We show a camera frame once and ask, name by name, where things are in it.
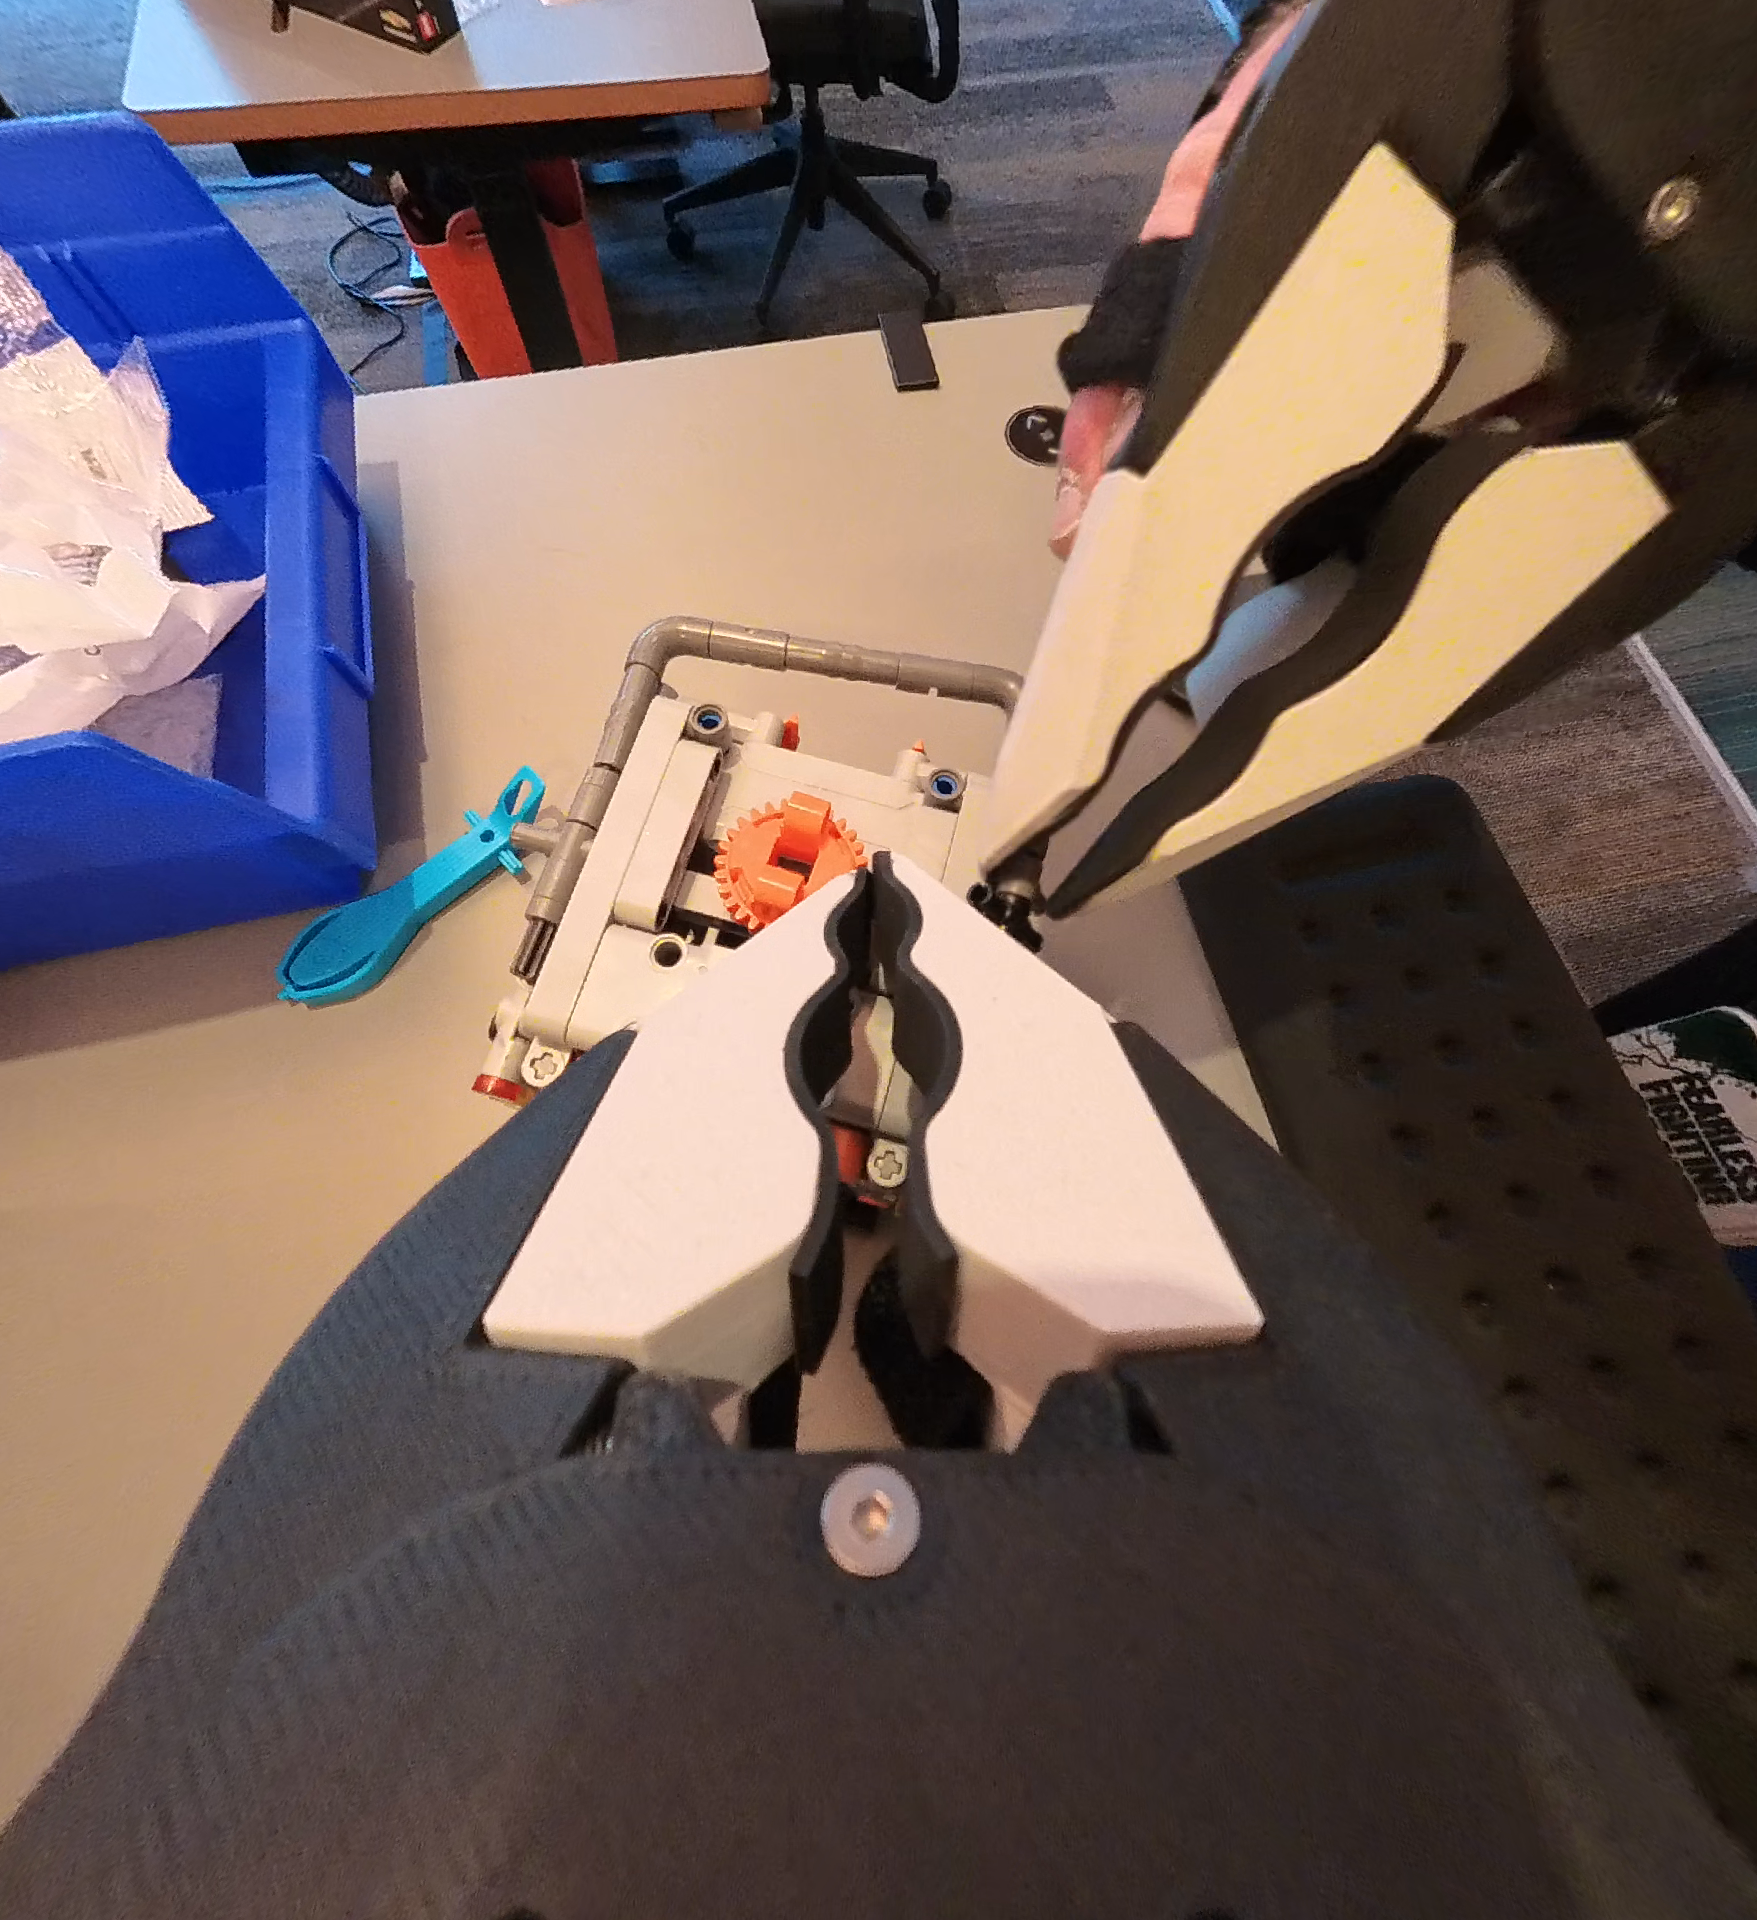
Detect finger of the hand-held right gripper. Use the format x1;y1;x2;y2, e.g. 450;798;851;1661
1046;430;1679;919
985;141;1468;878

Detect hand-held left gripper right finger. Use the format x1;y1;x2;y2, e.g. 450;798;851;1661
886;866;1271;1411

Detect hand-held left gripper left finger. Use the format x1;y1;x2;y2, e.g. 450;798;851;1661
480;855;884;1406

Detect grey toy brick model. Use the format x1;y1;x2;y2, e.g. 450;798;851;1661
475;616;1056;1100

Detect teal brick separator tool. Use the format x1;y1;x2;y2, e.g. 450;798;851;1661
279;767;553;1010

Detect person's right hand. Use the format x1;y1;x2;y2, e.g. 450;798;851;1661
1052;46;1305;563

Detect black office chair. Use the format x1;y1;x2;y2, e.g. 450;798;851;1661
660;0;967;321

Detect black white printed card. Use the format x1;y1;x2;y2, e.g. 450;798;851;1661
1606;1007;1757;1241

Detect blue plastic bin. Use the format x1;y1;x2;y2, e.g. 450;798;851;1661
0;115;380;993

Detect wooden desk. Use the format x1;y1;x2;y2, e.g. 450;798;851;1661
123;0;780;150

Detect clear plastic bags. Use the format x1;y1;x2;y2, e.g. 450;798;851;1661
0;182;269;741

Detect red metal frame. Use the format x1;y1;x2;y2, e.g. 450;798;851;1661
394;158;628;380

